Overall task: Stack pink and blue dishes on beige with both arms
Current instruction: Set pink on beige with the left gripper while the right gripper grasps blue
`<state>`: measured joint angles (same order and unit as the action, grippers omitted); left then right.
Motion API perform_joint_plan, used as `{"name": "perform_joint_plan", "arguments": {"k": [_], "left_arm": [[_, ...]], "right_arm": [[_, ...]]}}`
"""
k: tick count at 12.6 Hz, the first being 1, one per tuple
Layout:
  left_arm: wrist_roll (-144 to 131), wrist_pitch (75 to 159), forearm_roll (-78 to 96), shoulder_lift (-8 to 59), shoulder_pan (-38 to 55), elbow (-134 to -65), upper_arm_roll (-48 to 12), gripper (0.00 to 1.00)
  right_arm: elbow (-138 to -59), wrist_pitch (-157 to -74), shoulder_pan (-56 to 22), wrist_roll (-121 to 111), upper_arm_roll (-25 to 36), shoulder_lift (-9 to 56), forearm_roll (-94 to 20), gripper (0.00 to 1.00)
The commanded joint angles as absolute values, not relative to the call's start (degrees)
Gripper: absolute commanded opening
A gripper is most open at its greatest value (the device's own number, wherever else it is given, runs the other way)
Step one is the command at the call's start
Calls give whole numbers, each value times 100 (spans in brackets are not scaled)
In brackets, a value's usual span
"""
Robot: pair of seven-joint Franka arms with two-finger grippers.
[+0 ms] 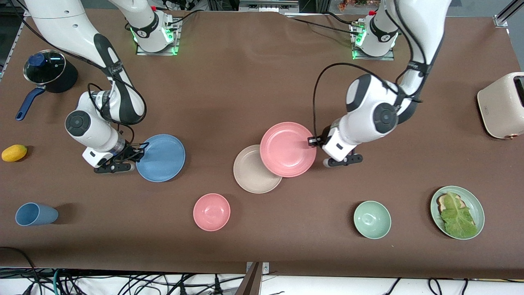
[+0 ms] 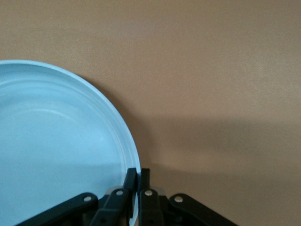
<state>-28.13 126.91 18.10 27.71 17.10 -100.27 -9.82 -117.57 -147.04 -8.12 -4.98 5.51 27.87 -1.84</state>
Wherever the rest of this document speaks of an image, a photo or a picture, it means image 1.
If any pink plate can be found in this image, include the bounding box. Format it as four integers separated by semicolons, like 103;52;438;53
260;122;317;178

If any blue plate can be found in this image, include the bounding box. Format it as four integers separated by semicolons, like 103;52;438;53
135;134;186;183

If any beige plate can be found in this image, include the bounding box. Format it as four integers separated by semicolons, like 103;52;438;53
233;144;283;194

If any green bowl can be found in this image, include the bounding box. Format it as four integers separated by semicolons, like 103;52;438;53
353;200;392;240

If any yellow mango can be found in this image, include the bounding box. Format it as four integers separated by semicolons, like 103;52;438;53
1;144;28;162

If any blue cup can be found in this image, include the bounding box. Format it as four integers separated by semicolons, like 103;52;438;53
15;202;59;227

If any pink bowl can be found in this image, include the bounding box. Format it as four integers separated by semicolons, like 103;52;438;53
193;193;231;232

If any glass lid blue knob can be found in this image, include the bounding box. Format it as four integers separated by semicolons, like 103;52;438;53
23;50;67;86

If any brown table cover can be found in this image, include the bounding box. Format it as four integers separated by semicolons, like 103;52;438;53
0;7;524;280

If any toast bread slice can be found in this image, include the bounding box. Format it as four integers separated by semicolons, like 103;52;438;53
436;194;465;213

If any green lettuce leaf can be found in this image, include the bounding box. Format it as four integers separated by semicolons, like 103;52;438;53
439;191;477;239

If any orange items pile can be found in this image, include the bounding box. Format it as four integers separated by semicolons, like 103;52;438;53
337;0;370;11

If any green plate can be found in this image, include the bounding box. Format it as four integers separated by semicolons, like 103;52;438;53
430;186;486;240

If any white power strip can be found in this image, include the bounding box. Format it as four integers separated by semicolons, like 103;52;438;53
161;0;198;11

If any beige toaster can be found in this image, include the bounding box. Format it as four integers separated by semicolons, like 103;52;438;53
477;72;524;140

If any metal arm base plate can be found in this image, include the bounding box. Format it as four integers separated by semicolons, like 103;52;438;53
135;17;181;56
351;20;396;61

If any black base cable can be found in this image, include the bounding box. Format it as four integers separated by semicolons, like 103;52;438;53
324;11;361;27
166;8;207;27
287;16;361;36

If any thick black cable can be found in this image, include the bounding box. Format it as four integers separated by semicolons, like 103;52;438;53
0;246;40;295

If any metal clamp bracket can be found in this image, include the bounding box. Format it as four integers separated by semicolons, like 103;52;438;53
246;261;270;276

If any silver aluminium frame box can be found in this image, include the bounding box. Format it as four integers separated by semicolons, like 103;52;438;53
238;0;300;15

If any dark camera pole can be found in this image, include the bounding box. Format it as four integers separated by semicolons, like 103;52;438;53
235;262;263;295

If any aluminium frame post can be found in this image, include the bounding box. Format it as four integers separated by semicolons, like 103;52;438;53
493;0;524;29

